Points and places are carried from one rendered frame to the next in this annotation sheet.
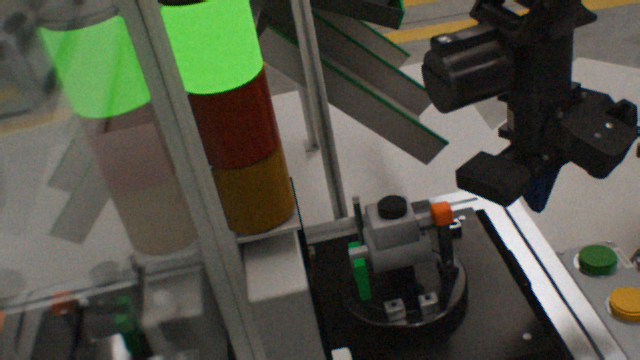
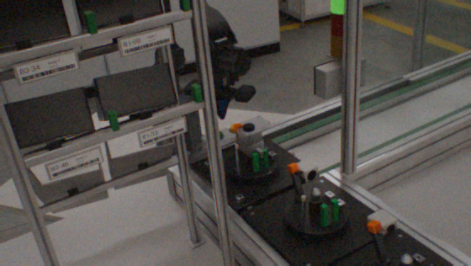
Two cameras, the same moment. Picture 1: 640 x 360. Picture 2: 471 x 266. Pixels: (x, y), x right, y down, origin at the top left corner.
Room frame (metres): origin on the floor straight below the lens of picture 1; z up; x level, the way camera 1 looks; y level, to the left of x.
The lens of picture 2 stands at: (1.07, 0.88, 1.68)
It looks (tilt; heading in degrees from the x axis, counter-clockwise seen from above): 29 degrees down; 244
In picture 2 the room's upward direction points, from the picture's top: 6 degrees counter-clockwise
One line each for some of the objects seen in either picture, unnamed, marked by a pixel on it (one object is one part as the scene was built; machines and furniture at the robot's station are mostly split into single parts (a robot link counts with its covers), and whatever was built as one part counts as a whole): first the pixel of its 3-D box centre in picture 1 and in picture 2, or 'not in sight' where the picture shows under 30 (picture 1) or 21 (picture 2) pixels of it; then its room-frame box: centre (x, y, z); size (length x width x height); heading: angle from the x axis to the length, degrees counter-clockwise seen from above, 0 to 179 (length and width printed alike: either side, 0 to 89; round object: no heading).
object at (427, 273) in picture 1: (402, 285); (251, 164); (0.57, -0.07, 0.98); 0.14 x 0.14 x 0.02
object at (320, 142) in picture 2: not in sight; (346, 152); (0.27, -0.06, 0.91); 0.84 x 0.28 x 0.10; 2
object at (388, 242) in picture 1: (385, 231); (251, 139); (0.57, -0.06, 1.06); 0.08 x 0.04 x 0.07; 92
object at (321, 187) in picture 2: not in sight; (315, 203); (0.56, 0.19, 1.01); 0.24 x 0.24 x 0.13; 2
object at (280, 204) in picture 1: (249, 179); (341, 44); (0.37, 0.04, 1.28); 0.05 x 0.05 x 0.05
